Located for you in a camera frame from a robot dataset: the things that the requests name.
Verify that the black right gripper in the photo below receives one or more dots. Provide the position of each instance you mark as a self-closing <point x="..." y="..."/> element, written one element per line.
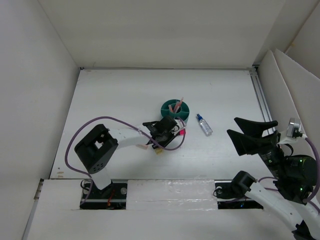
<point x="245" y="143"/>

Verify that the red translucent pen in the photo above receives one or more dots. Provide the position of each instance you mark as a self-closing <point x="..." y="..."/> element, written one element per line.
<point x="179" y="104"/>

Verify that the purple translucent pen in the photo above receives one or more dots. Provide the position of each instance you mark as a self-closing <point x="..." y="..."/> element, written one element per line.
<point x="175" y="107"/>

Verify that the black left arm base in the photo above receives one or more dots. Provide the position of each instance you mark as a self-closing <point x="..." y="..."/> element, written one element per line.
<point x="114" y="197"/>

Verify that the pink capped black highlighter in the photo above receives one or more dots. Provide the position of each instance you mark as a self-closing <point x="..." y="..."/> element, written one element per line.
<point x="182" y="131"/>

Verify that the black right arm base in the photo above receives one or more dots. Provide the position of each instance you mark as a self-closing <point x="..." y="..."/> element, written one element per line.
<point x="227" y="199"/>

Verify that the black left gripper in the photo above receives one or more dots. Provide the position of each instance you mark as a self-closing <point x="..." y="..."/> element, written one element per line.
<point x="172" y="134"/>

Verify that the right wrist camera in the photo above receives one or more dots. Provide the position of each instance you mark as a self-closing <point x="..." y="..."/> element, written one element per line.
<point x="293" y="133"/>

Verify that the clear blue-capped spray bottle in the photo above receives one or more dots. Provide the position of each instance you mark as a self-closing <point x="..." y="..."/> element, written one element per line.
<point x="204" y="125"/>

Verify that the aluminium rail right side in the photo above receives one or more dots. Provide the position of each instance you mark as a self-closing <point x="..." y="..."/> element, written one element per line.
<point x="253" y="71"/>

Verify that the white foam boards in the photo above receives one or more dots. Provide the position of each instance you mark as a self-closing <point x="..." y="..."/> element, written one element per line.
<point x="291" y="91"/>

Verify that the pink white mini stapler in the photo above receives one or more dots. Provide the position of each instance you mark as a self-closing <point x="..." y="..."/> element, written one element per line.
<point x="144" y="147"/>

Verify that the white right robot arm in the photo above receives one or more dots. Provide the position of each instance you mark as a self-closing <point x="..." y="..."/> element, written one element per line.
<point x="296" y="177"/>

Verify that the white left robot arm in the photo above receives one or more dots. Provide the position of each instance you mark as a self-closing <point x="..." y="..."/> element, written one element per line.
<point x="98" y="146"/>

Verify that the teal round divided organizer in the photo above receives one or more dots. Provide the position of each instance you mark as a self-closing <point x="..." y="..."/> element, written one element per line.
<point x="183" y="112"/>

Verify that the yellow eraser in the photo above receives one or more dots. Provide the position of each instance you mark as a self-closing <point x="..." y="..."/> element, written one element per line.
<point x="158" y="151"/>

